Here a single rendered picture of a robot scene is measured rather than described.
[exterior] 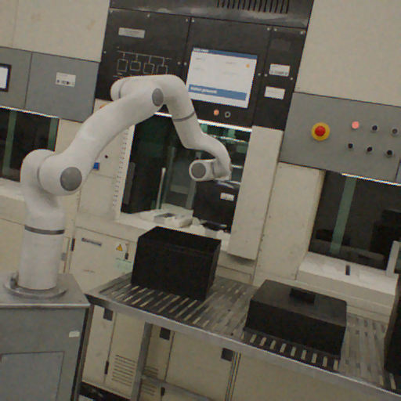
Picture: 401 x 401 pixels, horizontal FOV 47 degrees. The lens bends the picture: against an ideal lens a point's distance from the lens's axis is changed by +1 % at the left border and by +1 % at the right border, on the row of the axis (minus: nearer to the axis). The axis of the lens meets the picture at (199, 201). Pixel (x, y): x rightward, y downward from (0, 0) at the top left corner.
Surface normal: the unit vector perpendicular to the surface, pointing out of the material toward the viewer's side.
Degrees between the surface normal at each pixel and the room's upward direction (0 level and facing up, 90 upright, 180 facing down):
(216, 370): 90
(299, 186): 90
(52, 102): 90
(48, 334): 90
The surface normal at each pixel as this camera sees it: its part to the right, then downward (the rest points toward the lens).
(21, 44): -0.32, 0.07
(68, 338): 0.44, 0.20
